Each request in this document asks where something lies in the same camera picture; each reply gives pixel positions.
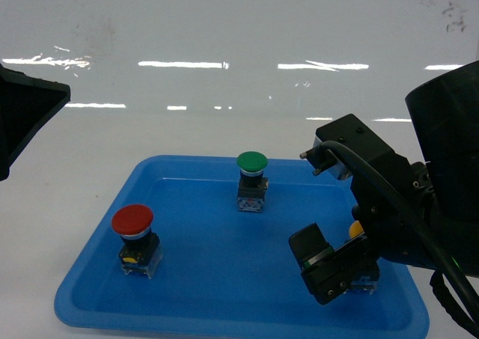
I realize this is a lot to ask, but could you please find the green mushroom push button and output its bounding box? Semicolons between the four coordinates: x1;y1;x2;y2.
237;151;269;213

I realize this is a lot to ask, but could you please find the yellow mushroom push button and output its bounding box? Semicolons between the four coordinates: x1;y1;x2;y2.
348;220;382;295

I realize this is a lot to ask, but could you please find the white glossy whiteboard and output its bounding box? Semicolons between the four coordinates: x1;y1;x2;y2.
1;0;478;123

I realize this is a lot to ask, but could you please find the blue plastic tray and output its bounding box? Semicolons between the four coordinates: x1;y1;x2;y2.
54;156;429;338

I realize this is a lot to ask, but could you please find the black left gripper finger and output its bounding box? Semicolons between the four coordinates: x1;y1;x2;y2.
1;67;71;180

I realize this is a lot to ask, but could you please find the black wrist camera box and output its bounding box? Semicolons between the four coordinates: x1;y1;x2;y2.
300;114;395;180

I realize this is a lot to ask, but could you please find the red mushroom push button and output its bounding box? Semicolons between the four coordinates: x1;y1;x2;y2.
111;204;163;279

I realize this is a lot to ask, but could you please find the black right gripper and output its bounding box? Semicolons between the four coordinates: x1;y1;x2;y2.
288;154;436;305

